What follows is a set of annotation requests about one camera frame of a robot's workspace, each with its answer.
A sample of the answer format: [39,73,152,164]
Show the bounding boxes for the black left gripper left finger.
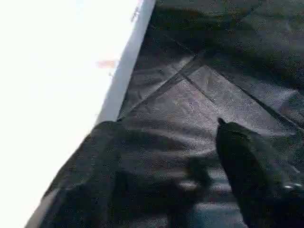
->
[42,120,124,228]

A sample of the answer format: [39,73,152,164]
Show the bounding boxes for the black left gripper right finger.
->
[215,117,304,228]

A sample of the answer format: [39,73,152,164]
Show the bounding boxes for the white plastic table top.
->
[0,0,158,228]

